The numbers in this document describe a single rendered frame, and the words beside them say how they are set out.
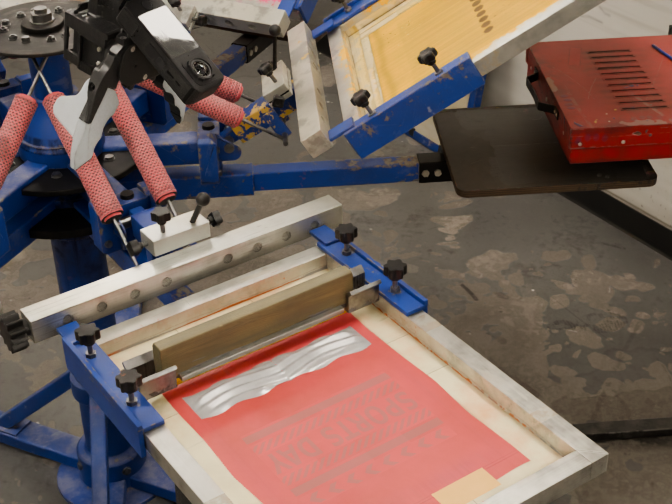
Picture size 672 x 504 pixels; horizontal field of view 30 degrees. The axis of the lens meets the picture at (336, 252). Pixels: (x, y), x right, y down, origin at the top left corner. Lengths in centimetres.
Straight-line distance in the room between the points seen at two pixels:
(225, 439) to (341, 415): 20
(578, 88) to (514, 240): 154
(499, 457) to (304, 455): 32
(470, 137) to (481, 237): 141
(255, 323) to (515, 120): 109
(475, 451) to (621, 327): 197
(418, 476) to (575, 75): 125
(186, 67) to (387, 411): 110
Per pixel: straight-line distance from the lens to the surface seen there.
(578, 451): 208
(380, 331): 236
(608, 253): 437
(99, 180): 259
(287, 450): 211
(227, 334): 223
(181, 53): 122
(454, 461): 209
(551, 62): 305
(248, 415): 218
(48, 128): 285
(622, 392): 378
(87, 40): 127
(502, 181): 285
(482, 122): 309
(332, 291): 233
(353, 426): 215
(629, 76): 300
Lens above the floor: 237
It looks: 33 degrees down
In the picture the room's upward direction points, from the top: 1 degrees counter-clockwise
